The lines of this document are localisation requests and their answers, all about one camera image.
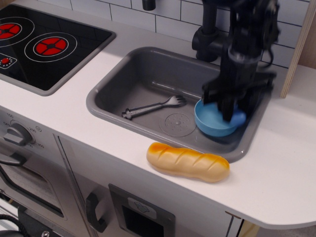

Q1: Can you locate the light wooden side post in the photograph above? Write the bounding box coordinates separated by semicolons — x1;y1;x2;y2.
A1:
280;0;316;98

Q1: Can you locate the black toy stovetop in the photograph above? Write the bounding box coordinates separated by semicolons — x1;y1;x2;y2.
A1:
0;4;116;96

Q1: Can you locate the blue handled grey spoon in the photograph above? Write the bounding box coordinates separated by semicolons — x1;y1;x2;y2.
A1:
230;109;247;127

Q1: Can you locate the toy bread loaf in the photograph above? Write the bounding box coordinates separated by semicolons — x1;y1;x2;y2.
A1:
146;142;230;183

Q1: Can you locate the grey sink basin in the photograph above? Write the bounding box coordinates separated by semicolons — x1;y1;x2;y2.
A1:
86;47;271;162

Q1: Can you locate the black wall hook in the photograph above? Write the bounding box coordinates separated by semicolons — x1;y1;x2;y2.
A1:
142;0;156;11

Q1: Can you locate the black cable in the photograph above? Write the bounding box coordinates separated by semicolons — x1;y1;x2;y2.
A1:
0;213;25;235

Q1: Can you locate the grey dispenser panel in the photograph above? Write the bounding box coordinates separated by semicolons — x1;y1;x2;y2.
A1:
109;184;176;237

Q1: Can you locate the grey oven door handle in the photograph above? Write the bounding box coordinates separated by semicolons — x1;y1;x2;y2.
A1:
0;153;27;166

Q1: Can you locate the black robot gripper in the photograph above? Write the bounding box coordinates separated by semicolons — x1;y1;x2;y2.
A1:
202;49;276;123

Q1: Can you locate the blue plastic bowl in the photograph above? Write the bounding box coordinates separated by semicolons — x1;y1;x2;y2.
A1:
194;100;239;137

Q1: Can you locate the grey cabinet door handle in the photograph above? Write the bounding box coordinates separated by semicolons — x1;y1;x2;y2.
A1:
85;193;107;233

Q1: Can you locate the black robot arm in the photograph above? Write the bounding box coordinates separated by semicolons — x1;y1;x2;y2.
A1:
202;0;279;121

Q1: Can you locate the black toy faucet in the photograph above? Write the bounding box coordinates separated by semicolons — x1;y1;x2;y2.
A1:
192;1;229;62

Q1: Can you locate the grey sink drain cover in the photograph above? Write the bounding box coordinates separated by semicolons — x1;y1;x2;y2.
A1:
159;113;196;137

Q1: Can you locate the grey oven knob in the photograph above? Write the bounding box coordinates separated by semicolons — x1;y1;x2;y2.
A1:
3;123;33;146

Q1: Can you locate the grey plastic fork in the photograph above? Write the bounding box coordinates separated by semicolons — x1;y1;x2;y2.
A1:
121;95;187;120

